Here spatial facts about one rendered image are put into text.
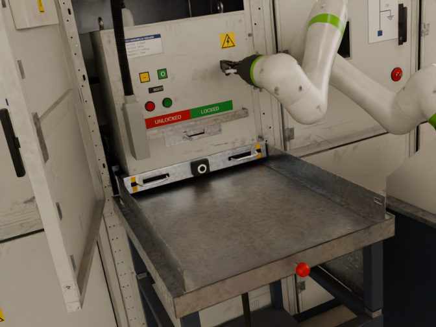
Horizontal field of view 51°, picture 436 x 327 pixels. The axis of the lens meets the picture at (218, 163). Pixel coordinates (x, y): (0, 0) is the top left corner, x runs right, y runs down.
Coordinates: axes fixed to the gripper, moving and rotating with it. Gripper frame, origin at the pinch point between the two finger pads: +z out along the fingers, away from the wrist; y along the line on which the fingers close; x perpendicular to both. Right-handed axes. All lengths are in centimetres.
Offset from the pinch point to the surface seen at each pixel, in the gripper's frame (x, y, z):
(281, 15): 12.6, 27.1, 7.6
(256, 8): 16.4, 18.4, 9.5
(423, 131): -47, 97, 8
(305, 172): -35.7, 13.6, -22.6
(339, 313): -123, 45, 5
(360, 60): -9, 62, 8
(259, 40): 5.1, 18.5, 9.5
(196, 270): -38, -37, -51
